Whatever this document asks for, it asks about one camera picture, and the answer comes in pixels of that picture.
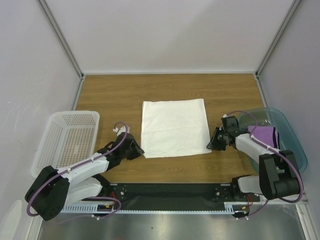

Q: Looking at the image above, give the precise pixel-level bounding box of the white towel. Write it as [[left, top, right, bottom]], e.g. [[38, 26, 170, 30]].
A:
[[140, 98, 212, 159]]

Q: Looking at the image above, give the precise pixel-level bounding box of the purple towel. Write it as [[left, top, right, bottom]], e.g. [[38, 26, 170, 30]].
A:
[[253, 126, 280, 149]]

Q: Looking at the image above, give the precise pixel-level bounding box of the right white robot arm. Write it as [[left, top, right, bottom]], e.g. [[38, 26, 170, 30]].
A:
[[206, 114, 304, 203]]

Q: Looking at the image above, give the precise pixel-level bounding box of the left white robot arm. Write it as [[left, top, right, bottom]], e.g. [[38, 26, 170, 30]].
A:
[[24, 132, 145, 221]]

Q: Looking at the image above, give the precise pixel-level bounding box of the clear blue plastic tray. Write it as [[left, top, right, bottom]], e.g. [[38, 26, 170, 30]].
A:
[[248, 107, 308, 173]]

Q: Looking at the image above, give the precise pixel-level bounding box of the white plastic laundry basket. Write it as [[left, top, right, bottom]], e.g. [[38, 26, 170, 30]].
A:
[[30, 110, 100, 178]]

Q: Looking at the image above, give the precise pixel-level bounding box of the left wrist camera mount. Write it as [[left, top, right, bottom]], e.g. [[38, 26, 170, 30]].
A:
[[113, 125, 130, 136]]

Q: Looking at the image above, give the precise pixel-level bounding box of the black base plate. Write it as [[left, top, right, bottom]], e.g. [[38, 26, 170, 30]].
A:
[[99, 183, 260, 212]]

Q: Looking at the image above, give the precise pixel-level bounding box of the aluminium frame rail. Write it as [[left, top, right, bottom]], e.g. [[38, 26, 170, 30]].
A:
[[34, 183, 307, 216]]

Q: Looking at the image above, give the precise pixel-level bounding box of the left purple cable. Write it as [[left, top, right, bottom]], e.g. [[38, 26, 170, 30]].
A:
[[26, 121, 133, 222]]

